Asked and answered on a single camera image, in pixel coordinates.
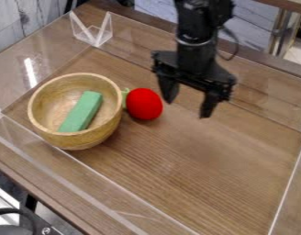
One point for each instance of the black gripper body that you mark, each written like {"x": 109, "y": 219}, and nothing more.
{"x": 205, "y": 77}

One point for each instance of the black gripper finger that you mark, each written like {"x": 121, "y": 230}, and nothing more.
{"x": 210, "y": 104}
{"x": 170, "y": 87}

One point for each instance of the red fruit with green stem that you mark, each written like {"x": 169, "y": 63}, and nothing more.
{"x": 143, "y": 103}

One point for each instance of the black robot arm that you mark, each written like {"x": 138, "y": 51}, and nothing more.
{"x": 201, "y": 21}

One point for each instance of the green rectangular block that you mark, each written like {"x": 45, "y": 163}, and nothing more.
{"x": 83, "y": 112}

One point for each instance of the wooden bowl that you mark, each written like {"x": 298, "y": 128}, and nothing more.
{"x": 57, "y": 97}

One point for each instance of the black equipment base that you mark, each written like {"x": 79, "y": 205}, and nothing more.
{"x": 19, "y": 221}

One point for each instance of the metal table leg frame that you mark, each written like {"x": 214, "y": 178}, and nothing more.
{"x": 285, "y": 31}

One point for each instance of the clear acrylic tray wall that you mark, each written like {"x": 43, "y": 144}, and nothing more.
{"x": 177, "y": 176}

